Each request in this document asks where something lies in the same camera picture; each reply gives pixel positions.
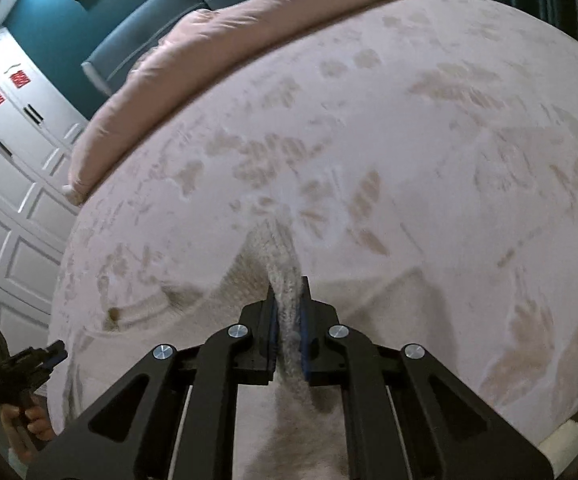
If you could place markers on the white fluffy rug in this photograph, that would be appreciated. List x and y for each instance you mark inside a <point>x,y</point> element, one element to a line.
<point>569,432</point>

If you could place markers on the cream sweater with black hearts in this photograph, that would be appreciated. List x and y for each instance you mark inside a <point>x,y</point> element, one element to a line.
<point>289,270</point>

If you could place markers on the white panelled wardrobe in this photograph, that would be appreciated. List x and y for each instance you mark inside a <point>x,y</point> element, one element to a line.
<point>19,185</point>

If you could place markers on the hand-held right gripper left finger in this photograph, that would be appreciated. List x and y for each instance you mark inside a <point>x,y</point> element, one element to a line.
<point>272,330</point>

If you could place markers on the blue upholstered headboard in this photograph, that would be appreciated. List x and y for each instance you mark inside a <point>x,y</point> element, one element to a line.
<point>169,15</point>

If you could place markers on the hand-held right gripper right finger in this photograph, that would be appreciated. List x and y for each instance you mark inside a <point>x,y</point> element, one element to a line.
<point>305,330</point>

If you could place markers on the bed with floral cover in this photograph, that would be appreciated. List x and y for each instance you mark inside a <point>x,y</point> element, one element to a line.
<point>419,135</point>

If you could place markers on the person's left hand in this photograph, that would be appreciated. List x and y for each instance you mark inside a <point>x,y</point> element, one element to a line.
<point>39,425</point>

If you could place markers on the pink duvet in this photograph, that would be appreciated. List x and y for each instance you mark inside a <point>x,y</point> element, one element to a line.
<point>144,110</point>

